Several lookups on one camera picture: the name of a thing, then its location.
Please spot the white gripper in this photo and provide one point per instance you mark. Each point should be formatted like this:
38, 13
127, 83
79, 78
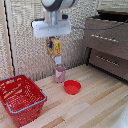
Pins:
50, 29

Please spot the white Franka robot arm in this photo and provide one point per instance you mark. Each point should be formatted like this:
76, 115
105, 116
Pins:
55, 8

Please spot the brown drawer cabinet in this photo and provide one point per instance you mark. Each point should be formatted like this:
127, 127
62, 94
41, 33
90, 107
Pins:
108, 40

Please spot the mauve plastic cup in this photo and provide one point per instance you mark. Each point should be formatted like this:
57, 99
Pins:
60, 75

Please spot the red plastic bowl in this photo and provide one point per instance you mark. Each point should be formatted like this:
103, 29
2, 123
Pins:
72, 87

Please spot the black vertical wall strip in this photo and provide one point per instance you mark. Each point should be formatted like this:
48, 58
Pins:
8, 40

